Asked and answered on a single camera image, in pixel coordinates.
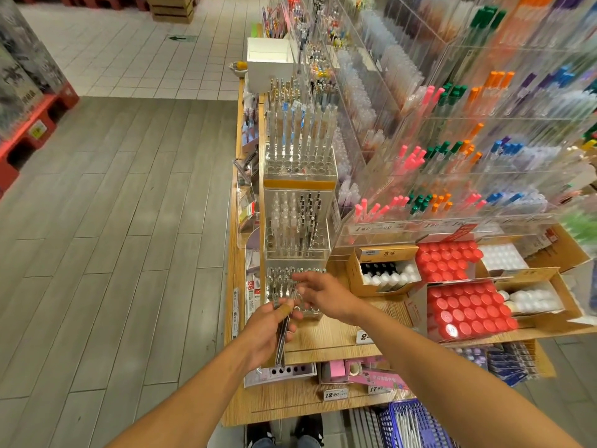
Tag person's right shoe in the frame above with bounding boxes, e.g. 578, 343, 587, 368
294, 415, 326, 448

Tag small translucent plastic organiser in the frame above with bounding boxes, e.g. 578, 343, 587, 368
243, 361, 318, 388

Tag clear pen bundle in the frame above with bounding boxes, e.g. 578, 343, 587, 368
272, 307, 295, 368

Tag wooden glue display stand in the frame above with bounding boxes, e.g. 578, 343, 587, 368
222, 79, 597, 427

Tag cardboard box of white glue sticks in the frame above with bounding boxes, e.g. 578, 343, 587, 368
348, 245, 423, 297
478, 242, 531, 274
499, 268, 584, 332

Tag white square box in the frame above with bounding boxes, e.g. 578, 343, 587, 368
245, 37, 298, 94

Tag blue shopping basket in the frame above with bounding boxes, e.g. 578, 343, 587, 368
377, 398, 458, 448

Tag person's right forearm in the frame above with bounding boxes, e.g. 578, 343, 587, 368
349, 307, 580, 448

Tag tray of red-capped glue sticks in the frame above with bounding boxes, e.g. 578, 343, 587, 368
415, 240, 484, 284
427, 279, 520, 343

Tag row of black white boxes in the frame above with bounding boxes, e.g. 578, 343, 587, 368
0, 0, 68, 136

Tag blue yellow stationery packets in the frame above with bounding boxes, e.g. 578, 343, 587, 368
457, 340, 542, 386

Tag clear acrylic pen display tower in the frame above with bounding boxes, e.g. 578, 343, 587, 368
261, 77, 341, 318

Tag red low goods shelf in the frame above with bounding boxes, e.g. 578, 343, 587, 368
0, 83, 80, 197
14, 0, 150, 10

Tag person's right hand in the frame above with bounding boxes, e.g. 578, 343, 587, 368
291, 270, 367, 325

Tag pile of pink eraser packets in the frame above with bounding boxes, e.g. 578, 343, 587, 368
319, 357, 412, 393

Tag person's left forearm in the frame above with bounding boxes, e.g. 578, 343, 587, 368
107, 345, 272, 448

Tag person's left shoe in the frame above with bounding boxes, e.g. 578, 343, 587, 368
244, 422, 276, 448

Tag person's shoe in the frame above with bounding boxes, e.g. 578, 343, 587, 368
294, 415, 326, 448
244, 422, 276, 448

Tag row of hanging stationery packets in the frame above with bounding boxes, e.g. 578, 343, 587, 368
233, 88, 267, 304

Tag large tiered acrylic pen rack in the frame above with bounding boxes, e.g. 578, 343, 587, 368
284, 0, 597, 243

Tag person's left hand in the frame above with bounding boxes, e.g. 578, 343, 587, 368
238, 298, 304, 370

